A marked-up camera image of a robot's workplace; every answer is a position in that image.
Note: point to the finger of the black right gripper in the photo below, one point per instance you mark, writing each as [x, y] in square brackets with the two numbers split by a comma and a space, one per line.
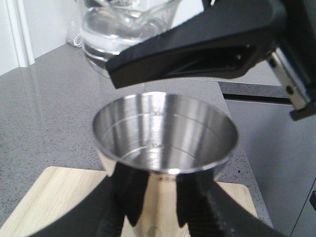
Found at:
[224, 41]

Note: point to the steel double jigger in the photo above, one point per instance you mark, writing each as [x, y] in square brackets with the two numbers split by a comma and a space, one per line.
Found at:
[161, 152]

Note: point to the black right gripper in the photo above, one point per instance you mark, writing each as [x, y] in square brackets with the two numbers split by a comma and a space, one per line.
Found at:
[292, 51]

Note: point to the clear glass beaker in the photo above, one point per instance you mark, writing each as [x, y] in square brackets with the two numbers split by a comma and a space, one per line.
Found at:
[108, 27]

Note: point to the wooden cutting board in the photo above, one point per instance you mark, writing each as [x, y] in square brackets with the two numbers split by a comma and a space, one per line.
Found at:
[59, 189]

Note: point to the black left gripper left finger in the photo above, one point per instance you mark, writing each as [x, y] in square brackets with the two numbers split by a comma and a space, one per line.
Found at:
[102, 213]

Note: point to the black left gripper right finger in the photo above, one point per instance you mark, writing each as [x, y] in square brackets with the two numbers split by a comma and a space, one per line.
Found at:
[210, 212]

